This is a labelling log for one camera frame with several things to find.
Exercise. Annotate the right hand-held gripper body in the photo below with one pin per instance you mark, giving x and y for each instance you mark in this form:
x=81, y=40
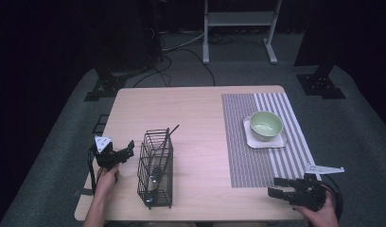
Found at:
x=309, y=192

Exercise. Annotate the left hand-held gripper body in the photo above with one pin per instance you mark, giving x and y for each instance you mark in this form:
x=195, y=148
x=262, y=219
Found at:
x=106, y=157

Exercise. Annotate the green bowl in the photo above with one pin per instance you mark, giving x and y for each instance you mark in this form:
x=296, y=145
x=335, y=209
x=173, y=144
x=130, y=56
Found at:
x=266, y=126

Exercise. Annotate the person's left hand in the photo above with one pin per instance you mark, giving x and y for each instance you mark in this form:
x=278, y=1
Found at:
x=106, y=184

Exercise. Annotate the person's right hand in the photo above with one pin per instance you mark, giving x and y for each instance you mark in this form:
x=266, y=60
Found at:
x=323, y=217

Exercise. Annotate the white square plate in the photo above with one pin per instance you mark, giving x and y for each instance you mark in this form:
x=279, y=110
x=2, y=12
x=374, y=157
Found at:
x=264, y=144

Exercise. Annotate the grey striped placemat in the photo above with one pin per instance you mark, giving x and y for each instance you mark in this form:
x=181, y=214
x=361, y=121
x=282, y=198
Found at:
x=241, y=148

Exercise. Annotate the black stand base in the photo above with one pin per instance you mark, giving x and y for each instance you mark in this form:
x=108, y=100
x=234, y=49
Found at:
x=320, y=85
x=106, y=86

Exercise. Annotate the white metal stand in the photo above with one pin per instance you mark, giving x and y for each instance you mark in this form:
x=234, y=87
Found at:
x=241, y=18

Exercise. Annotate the black floor frame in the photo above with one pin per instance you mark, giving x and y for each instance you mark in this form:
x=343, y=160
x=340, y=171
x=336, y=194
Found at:
x=100, y=123

